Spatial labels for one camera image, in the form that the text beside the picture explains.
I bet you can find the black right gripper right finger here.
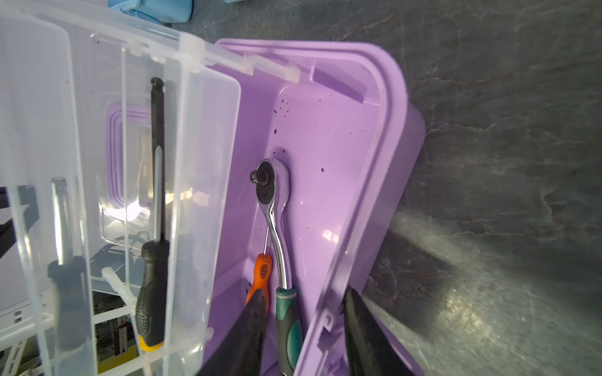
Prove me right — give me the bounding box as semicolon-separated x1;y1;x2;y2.
343;287;415;376

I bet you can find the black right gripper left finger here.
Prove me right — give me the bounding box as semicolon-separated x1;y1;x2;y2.
197;290;267;375

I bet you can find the purple toolbox with ratchet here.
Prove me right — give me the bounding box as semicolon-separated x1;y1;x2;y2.
1;1;425;375

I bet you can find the middle light blue toolbox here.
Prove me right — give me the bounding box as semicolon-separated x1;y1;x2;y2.
108;0;193;24

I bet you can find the small orange handled screwdriver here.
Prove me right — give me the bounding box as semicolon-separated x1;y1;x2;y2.
246;230;273;314

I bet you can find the black handled long screwdriver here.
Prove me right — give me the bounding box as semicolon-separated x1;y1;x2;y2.
135;78;169;353

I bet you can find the green handled ratchet wrench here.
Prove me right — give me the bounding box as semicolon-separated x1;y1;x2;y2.
250;158;304;375

